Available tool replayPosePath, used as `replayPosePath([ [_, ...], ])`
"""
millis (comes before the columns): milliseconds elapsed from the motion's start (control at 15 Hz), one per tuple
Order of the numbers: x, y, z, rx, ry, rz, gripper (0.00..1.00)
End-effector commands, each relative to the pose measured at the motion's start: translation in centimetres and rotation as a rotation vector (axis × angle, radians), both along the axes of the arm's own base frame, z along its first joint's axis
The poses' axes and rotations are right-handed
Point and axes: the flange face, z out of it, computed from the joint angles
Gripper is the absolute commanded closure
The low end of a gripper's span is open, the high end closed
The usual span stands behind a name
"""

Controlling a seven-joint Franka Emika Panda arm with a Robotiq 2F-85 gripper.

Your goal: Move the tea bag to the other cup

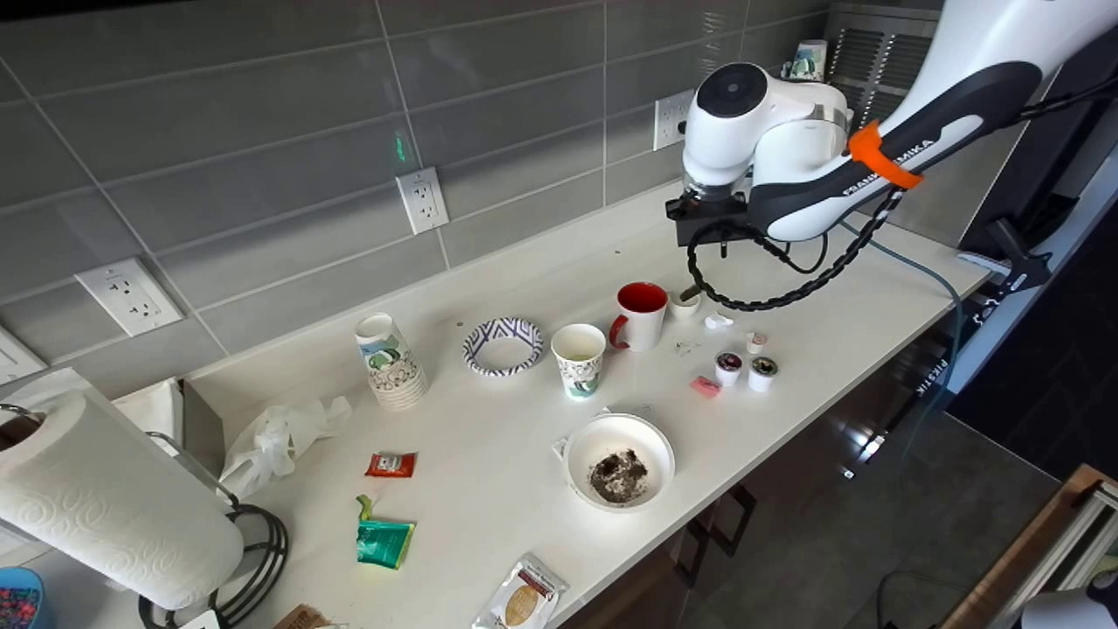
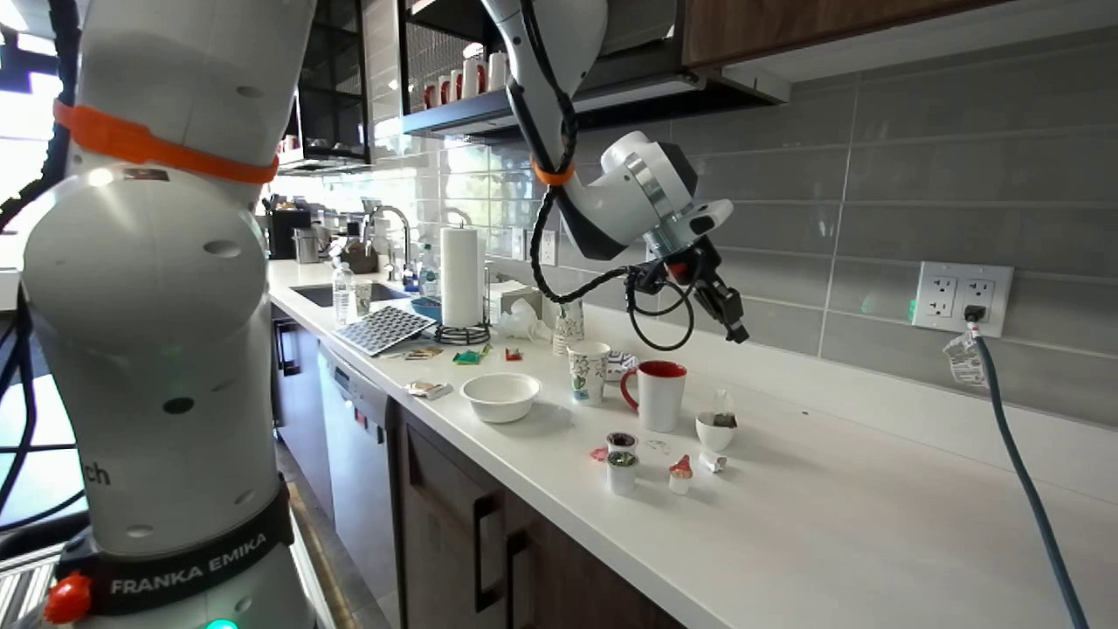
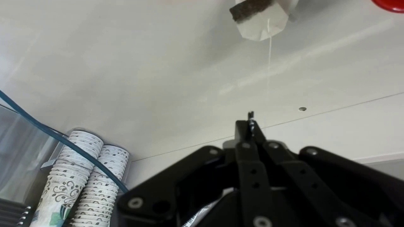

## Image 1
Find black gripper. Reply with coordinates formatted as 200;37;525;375
664;189;756;250

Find green print paper cup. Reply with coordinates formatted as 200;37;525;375
549;323;613;405

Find tall paper cup stack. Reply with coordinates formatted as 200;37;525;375
790;37;836;87

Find floral printed paper cup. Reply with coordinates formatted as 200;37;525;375
354;312;429;415

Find crumpled clear plastic bag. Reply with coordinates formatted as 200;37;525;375
215;390;356;501

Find red and white mug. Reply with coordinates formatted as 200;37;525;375
604;281;673;360

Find coffee pod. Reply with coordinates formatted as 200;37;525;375
745;352;783;394
713;348;752;390

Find blue patterned paper bowl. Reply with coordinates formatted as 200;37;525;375
457;313;551;381

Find white ceramic bowl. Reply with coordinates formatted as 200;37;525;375
561;409;680;514

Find black stool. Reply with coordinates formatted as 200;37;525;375
670;482;762;589

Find red packet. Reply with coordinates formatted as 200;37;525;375
362;452;422;482

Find clear snack packet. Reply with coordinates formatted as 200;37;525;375
467;549;573;629

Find green packet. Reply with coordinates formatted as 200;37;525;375
354;494;419;573

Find metal napkin box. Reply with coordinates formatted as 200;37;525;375
112;375;226;480

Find brown packet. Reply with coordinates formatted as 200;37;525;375
273;601;338;629

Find white paper towel roll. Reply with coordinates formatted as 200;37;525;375
0;387;247;614

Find blue patterned item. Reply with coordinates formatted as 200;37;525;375
0;563;54;629

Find white wall outlet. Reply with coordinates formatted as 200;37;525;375
390;163;455;239
651;87;700;153
75;254;190;340

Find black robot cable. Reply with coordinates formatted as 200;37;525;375
680;186;911;319

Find dark green power cable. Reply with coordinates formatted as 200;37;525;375
836;213;970;352

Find wooden frame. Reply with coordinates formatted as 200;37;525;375
938;460;1108;629

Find black wire towel holder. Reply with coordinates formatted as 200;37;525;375
133;430;294;629

